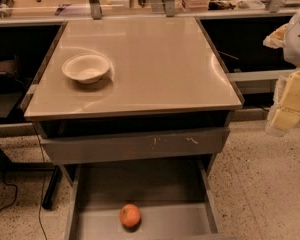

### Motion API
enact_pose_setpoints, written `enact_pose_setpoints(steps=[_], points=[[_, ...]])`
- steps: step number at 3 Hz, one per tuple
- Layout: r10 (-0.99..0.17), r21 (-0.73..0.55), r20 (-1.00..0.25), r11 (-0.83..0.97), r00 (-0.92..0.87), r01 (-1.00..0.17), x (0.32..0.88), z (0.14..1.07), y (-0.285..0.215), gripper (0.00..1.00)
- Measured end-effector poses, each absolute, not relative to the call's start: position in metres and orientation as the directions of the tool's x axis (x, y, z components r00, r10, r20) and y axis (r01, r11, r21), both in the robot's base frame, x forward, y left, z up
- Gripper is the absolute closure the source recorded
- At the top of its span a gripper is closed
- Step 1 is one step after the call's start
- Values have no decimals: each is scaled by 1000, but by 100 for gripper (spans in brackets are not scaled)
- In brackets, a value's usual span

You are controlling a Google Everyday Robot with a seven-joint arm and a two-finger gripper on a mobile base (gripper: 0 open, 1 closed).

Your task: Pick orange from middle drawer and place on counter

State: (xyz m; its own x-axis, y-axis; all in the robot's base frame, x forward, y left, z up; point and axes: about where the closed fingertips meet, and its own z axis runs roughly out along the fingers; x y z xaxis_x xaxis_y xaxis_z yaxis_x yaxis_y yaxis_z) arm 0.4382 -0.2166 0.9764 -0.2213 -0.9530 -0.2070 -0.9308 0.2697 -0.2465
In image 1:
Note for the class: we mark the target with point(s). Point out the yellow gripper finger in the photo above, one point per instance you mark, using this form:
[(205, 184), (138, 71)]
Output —
[(276, 39), (284, 114)]

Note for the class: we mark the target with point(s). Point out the orange fruit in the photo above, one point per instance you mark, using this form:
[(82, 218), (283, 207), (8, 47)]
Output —
[(130, 215)]

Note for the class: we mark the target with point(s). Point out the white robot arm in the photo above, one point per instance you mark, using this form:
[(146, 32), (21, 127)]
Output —
[(291, 49)]

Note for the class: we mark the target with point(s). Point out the open grey middle drawer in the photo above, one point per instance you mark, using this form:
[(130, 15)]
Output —
[(172, 194)]

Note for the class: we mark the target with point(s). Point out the grey drawer cabinet with counter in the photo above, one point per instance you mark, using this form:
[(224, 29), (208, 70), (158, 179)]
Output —
[(165, 75)]

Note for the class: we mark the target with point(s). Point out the closed grey top drawer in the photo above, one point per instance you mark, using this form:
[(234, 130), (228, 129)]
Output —
[(134, 146)]

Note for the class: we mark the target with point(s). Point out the white paper bowl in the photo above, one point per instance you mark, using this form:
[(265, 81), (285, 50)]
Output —
[(86, 68)]

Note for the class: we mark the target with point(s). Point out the black table leg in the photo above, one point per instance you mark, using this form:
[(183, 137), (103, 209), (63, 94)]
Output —
[(47, 200)]

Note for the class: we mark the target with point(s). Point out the grey metal post left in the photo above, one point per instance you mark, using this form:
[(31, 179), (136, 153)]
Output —
[(95, 9)]

